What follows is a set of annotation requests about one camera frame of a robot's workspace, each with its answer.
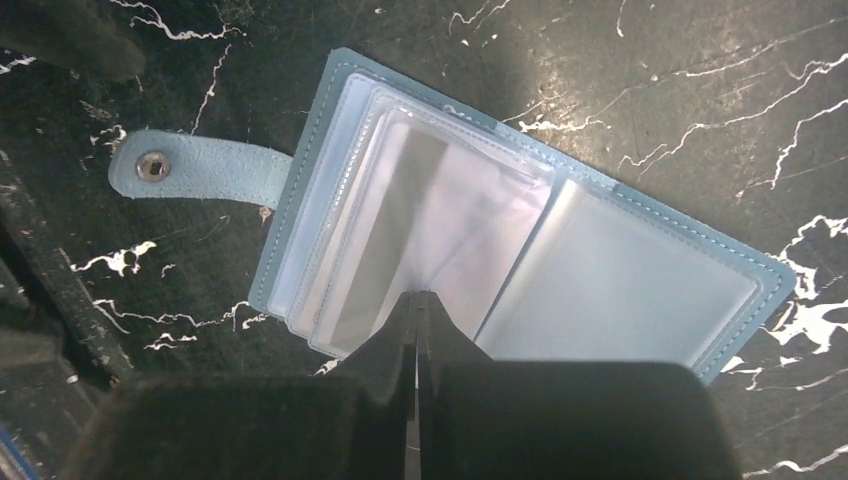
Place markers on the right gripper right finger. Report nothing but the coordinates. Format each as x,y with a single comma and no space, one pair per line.
482,418

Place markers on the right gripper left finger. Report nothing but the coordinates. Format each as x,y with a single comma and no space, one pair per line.
349,423

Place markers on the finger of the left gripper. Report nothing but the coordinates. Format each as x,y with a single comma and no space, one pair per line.
78,35

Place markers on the blue leather card holder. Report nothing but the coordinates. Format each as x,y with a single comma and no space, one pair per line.
607,274

